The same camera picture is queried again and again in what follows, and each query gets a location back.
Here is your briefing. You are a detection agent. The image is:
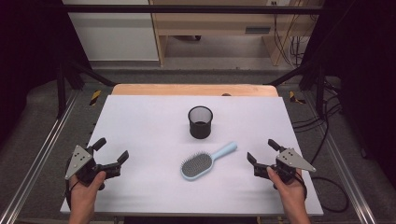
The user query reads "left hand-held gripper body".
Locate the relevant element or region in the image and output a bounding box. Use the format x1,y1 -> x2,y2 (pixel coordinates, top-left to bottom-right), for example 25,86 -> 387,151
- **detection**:
64,145 -> 122,191

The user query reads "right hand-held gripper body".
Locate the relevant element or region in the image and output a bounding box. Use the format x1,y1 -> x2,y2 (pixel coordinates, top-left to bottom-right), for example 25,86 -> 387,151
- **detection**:
253,147 -> 317,190

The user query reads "light blue hairbrush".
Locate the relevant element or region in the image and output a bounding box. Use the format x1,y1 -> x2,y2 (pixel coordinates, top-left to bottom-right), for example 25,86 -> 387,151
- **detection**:
180,141 -> 238,182

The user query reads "black mesh cup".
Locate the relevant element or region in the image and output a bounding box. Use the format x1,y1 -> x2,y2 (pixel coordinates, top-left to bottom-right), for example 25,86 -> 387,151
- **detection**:
187,105 -> 215,140

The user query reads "person's right hand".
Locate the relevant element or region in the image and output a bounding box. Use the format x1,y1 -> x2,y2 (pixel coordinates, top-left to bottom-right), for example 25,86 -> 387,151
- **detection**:
266,166 -> 308,204

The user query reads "person's left hand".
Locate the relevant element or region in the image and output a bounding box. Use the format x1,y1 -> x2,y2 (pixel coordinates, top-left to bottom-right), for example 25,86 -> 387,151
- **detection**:
68,170 -> 107,204

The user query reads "wooden table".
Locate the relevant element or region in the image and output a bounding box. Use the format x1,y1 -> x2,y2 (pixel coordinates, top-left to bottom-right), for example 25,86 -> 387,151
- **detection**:
111,83 -> 279,97

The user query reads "black curtain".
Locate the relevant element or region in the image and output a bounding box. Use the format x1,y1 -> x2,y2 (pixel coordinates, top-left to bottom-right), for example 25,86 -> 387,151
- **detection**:
0,0 -> 92,147
306,0 -> 396,180

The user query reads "white cabinet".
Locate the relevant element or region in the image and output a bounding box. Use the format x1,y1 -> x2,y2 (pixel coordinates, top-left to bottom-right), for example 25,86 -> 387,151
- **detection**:
62,0 -> 160,62

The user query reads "chair base with caster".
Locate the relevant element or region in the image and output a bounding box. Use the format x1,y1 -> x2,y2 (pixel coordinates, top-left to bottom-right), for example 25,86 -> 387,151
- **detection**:
172,35 -> 202,42

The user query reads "wooden desk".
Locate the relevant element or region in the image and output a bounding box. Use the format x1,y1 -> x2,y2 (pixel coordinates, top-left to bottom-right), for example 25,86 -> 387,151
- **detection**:
148,0 -> 323,67

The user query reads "black floor cable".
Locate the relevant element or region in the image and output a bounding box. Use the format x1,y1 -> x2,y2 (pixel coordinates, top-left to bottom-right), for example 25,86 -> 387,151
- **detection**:
292,77 -> 350,215

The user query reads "aluminium floor rail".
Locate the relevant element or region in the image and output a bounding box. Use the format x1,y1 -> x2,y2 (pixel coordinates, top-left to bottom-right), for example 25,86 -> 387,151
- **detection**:
0,90 -> 79,224
303,92 -> 378,224

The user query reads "black upright frame post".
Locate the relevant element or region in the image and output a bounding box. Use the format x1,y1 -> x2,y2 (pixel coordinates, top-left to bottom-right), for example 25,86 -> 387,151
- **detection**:
55,60 -> 68,119
315,63 -> 327,119

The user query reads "black diagonal frame strut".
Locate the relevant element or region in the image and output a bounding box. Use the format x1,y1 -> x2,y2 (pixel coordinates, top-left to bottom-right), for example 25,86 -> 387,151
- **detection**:
264,60 -> 317,87
65,59 -> 117,88

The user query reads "bundle of hanging cables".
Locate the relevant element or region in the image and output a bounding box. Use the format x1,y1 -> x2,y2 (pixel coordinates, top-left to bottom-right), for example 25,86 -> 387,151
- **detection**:
272,13 -> 312,68

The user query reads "black horizontal frame bar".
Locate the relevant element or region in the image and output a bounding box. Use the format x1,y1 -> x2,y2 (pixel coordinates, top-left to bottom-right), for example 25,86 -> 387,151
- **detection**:
59,4 -> 326,15

